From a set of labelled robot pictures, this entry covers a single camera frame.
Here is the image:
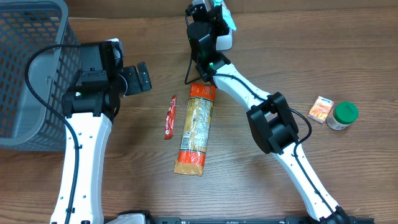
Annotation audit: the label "teal tissue pack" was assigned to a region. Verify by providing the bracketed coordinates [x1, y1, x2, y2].
[212, 0, 237, 31]

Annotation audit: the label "red chocolate bar wrapper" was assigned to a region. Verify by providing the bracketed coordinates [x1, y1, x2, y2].
[164, 95, 176, 140]

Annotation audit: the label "spaghetti pack orange ends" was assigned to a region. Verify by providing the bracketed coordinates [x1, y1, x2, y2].
[174, 83, 216, 176]

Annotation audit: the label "orange tissue pack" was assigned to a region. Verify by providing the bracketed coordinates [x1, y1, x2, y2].
[308, 96, 334, 123]

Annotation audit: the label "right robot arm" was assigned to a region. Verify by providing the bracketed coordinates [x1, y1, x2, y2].
[185, 1, 350, 223]

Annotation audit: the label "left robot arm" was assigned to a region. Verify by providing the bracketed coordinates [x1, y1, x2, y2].
[50, 62, 152, 223]

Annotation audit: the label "white barcode scanner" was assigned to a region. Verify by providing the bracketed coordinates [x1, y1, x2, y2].
[216, 29, 233, 51]

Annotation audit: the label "grey plastic mesh basket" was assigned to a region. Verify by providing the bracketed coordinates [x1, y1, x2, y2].
[1, 0, 81, 152]

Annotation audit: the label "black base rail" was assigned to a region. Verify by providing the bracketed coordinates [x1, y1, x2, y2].
[149, 216, 376, 224]

